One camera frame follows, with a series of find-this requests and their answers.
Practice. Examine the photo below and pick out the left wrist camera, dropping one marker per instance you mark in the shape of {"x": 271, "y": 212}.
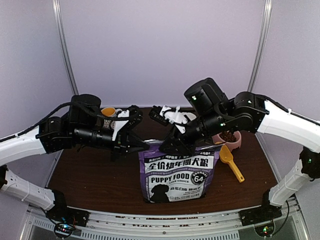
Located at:
{"x": 126, "y": 120}

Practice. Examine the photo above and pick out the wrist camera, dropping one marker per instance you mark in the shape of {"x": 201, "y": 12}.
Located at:
{"x": 126, "y": 120}
{"x": 169, "y": 115}

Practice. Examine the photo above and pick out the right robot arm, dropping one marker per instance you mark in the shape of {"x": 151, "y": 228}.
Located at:
{"x": 247, "y": 111}

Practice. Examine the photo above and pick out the right circuit board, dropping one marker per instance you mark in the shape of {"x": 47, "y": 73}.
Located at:
{"x": 264, "y": 229}

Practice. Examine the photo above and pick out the aluminium corner post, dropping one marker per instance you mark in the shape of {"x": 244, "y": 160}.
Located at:
{"x": 264, "y": 31}
{"x": 63, "y": 44}

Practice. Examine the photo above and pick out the pink double pet feeder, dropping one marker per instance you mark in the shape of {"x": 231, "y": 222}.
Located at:
{"x": 231, "y": 146}

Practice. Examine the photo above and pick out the front aluminium rail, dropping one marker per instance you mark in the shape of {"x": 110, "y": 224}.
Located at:
{"x": 223, "y": 225}

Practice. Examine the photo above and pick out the white patterned mug yellow inside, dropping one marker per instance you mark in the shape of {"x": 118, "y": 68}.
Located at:
{"x": 110, "y": 113}

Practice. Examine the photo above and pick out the yellow plastic scoop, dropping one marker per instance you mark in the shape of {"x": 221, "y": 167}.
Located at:
{"x": 226, "y": 157}

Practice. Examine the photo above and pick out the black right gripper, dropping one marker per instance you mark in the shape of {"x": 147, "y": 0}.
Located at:
{"x": 183, "y": 147}

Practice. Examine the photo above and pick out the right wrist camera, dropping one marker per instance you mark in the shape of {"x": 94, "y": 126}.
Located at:
{"x": 169, "y": 115}

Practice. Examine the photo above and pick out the circuit board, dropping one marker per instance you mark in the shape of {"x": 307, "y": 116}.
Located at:
{"x": 264, "y": 229}
{"x": 63, "y": 230}

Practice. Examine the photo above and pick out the black and white ceramic bowl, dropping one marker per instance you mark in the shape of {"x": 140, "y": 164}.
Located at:
{"x": 187, "y": 117}

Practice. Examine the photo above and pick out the right aluminium corner post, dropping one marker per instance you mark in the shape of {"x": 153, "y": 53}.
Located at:
{"x": 264, "y": 31}

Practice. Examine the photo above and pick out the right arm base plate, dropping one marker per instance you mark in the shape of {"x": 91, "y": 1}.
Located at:
{"x": 263, "y": 213}

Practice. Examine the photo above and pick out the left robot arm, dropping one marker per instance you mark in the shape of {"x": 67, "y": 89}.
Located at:
{"x": 78, "y": 122}

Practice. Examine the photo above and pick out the left circuit board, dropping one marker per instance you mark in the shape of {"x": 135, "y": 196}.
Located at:
{"x": 63, "y": 230}

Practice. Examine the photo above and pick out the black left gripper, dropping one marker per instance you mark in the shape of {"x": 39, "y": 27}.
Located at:
{"x": 123, "y": 147}

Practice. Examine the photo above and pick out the purple pet food bag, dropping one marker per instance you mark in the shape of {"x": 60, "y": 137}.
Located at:
{"x": 168, "y": 178}

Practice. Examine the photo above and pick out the brown pet food kibble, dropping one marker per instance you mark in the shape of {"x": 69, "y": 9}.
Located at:
{"x": 228, "y": 136}

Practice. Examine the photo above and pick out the left aluminium corner post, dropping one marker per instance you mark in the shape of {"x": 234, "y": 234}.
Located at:
{"x": 63, "y": 44}

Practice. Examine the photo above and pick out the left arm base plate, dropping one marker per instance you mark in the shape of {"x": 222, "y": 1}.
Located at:
{"x": 72, "y": 216}

